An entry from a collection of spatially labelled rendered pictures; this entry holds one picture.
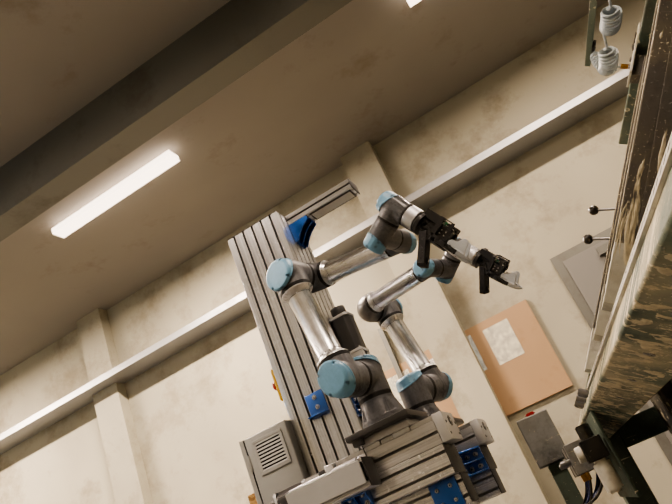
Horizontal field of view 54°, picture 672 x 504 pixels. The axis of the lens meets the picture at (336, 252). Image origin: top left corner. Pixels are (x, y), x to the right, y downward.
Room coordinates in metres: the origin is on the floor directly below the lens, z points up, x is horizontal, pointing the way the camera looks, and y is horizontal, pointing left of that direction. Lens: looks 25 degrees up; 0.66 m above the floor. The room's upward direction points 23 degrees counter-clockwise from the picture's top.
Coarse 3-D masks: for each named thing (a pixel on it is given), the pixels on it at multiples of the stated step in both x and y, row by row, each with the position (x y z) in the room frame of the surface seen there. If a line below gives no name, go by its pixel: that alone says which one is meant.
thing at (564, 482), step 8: (552, 464) 2.61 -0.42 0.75; (552, 472) 2.61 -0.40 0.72; (560, 472) 2.61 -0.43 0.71; (568, 472) 2.61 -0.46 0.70; (560, 480) 2.61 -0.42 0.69; (568, 480) 2.61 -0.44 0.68; (560, 488) 2.61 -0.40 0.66; (568, 488) 2.61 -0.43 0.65; (576, 488) 2.61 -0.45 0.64; (568, 496) 2.61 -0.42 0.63; (576, 496) 2.61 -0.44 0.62
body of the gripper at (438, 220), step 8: (424, 216) 1.83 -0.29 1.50; (432, 216) 1.83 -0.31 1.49; (440, 216) 1.83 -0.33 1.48; (416, 224) 1.83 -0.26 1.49; (424, 224) 1.87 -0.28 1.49; (432, 224) 1.84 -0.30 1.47; (440, 224) 1.81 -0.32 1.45; (448, 224) 1.83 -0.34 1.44; (416, 232) 1.86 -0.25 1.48; (432, 232) 1.82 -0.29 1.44; (440, 232) 1.83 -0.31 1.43; (448, 232) 1.82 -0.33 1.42; (456, 232) 1.85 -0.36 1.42; (432, 240) 1.84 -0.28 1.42; (448, 240) 1.85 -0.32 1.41; (440, 248) 1.86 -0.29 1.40
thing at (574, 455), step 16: (592, 416) 1.95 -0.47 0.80; (576, 432) 1.99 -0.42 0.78; (592, 432) 1.98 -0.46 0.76; (576, 448) 1.98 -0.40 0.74; (592, 448) 1.96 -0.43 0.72; (608, 448) 1.99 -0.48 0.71; (560, 464) 2.19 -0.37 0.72; (576, 464) 2.11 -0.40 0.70; (592, 464) 2.10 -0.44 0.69; (608, 464) 1.97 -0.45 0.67; (608, 480) 1.97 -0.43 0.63; (624, 480) 2.04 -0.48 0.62; (592, 496) 2.15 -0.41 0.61; (624, 496) 2.28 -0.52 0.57; (640, 496) 1.94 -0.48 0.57
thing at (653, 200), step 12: (660, 168) 0.64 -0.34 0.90; (660, 180) 0.63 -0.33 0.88; (660, 192) 0.65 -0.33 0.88; (648, 204) 0.73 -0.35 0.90; (648, 216) 0.72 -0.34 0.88; (648, 228) 0.76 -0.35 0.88; (636, 240) 0.85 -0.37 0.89; (636, 252) 0.84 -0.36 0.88; (624, 276) 1.00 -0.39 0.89; (624, 288) 1.00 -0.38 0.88; (612, 312) 1.20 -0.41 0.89; (612, 324) 1.24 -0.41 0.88; (600, 348) 1.50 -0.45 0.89; (588, 384) 1.98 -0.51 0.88
